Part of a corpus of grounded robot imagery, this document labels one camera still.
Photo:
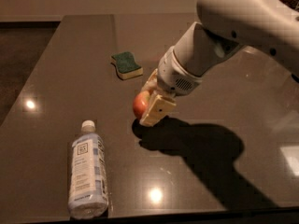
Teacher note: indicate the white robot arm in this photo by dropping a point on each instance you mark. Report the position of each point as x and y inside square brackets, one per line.
[223, 28]

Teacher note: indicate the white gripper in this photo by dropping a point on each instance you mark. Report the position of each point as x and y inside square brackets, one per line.
[175, 75]

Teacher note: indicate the green yellow sponge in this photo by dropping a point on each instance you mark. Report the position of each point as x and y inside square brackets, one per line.
[125, 65]

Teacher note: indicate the red apple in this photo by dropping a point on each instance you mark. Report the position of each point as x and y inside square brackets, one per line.
[141, 103]

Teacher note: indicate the blue plastic water bottle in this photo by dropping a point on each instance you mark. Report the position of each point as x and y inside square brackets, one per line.
[88, 195]

